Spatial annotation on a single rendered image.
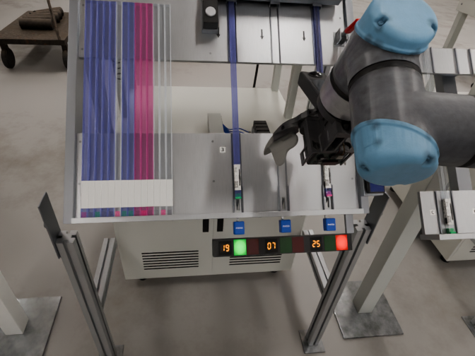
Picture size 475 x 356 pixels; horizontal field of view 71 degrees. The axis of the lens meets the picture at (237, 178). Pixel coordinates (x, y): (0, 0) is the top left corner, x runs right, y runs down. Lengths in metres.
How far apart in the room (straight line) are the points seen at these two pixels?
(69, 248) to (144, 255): 0.52
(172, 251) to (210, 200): 0.60
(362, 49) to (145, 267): 1.20
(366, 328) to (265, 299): 0.41
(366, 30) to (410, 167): 0.15
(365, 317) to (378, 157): 1.28
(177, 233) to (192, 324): 0.38
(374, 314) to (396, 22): 1.34
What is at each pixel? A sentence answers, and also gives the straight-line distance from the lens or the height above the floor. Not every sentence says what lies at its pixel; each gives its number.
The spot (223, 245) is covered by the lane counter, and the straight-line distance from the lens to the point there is 0.79.
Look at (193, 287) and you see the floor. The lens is 1.52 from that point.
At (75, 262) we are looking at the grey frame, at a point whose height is 0.57.
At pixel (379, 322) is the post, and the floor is 0.01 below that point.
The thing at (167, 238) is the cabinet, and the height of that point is 0.30.
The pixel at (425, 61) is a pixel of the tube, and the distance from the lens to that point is 1.00.
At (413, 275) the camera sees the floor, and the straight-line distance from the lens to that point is 1.83.
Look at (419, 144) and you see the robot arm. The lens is 0.34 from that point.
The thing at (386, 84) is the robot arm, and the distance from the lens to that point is 0.37.
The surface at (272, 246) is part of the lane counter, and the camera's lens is 0.81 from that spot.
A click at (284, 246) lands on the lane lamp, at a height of 0.66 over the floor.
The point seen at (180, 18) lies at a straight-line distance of 0.92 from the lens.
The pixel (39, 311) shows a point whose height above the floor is 0.01.
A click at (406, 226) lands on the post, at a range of 1.20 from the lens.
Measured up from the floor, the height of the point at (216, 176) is 0.78.
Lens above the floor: 1.27
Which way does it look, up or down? 38 degrees down
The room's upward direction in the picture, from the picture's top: 5 degrees clockwise
